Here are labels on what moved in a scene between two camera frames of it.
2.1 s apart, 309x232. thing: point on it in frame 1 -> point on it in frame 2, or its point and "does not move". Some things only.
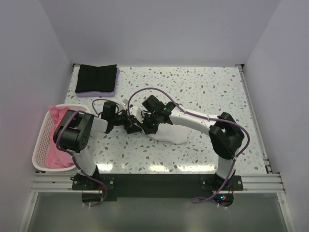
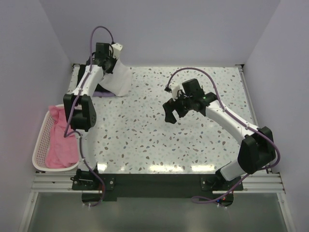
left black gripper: x=129 y=121 -> x=111 y=69
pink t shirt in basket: x=55 y=158 does not move
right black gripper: x=147 y=129 -> x=169 y=107
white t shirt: x=172 y=134 -> x=119 y=81
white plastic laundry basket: x=39 y=159 does not move
